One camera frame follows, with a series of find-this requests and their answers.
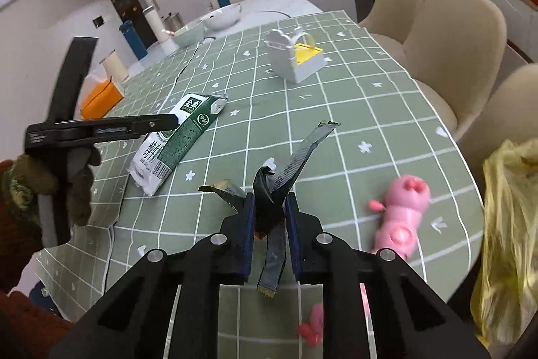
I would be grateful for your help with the orange tissue box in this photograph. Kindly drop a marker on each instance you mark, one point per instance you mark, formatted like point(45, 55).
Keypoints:
point(101, 100)

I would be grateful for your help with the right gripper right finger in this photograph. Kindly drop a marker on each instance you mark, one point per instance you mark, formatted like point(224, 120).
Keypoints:
point(375, 304)

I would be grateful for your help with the green checked tablecloth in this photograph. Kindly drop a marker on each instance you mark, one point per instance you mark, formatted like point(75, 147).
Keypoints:
point(386, 128)

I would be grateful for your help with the beige chair near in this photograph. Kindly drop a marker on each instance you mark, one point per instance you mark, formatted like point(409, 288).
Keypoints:
point(510, 113)

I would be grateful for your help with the gloved hand on handle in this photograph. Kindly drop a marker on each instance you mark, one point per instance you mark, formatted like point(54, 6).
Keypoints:
point(24, 179)

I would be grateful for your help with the yellow trash bag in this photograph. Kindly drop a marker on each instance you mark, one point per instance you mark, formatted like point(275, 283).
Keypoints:
point(504, 298)

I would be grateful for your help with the green white milk pouch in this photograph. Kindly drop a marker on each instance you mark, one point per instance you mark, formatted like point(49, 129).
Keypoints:
point(160, 153)

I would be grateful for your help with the white bowl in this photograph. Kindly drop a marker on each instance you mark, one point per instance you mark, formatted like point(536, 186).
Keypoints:
point(223, 17)

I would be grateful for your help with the small pink toy piece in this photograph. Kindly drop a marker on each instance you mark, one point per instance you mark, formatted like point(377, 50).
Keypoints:
point(313, 330)

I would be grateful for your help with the steel lidded cup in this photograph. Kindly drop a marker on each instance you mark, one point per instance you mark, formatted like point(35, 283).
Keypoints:
point(173, 22)

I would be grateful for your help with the pink pig toy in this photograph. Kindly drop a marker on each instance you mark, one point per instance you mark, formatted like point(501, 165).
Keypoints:
point(406, 201)

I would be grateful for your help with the beige chair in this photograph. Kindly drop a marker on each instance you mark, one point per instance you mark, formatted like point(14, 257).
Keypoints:
point(510, 113)
point(392, 18)
point(454, 52)

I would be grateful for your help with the white thermos bottle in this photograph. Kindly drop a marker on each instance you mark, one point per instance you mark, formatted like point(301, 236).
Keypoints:
point(159, 30)

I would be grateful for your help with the blue bottle left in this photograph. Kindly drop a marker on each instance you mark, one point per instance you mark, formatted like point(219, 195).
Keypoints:
point(134, 41)

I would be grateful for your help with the beige chair middle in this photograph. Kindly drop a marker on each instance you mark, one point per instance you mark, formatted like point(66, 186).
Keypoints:
point(454, 52)

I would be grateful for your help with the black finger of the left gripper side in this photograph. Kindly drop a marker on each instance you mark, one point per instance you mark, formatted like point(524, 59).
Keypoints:
point(84, 133)

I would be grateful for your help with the beige chair far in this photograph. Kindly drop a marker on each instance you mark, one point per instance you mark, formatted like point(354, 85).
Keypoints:
point(392, 18)

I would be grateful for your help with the green bowl with spoon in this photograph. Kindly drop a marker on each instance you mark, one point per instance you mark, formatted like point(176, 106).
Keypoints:
point(191, 34)

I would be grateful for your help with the grey foil wrapper strip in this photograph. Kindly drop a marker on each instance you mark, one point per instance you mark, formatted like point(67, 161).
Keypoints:
point(264, 211)

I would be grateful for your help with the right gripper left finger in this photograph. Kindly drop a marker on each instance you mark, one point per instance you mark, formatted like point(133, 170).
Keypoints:
point(167, 305)

